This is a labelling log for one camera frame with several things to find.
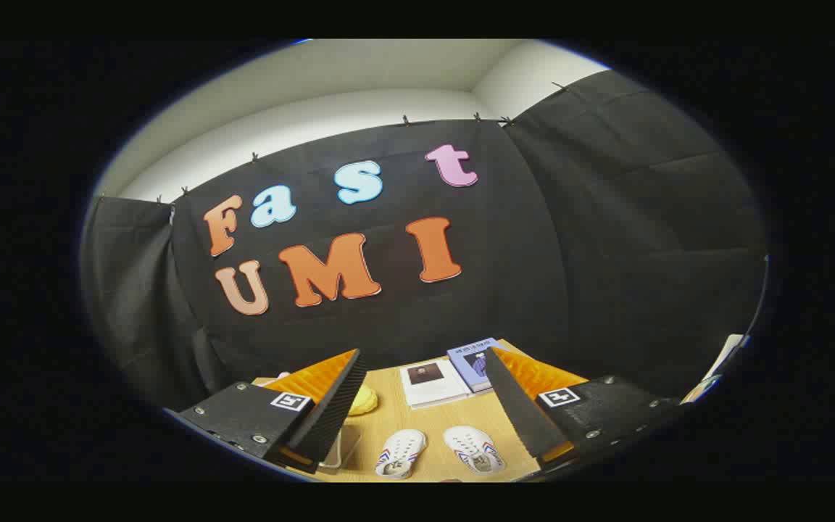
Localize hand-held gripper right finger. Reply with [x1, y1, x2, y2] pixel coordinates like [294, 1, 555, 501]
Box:
[485, 347, 683, 472]

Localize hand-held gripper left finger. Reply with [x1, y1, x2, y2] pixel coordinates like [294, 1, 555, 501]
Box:
[180, 349, 367, 473]

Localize brown fabric storage box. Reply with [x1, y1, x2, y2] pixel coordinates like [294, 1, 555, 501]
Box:
[318, 424, 362, 476]

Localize white shoe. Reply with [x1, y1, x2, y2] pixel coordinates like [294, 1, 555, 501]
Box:
[443, 426, 507, 476]
[375, 429, 428, 479]

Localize yellow plush ball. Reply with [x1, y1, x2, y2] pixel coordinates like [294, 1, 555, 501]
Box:
[347, 384, 379, 417]

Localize blue book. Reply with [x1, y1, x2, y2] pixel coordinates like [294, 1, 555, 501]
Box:
[447, 337, 512, 394]

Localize white book with dark photo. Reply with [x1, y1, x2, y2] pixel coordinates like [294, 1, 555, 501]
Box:
[399, 358, 472, 410]

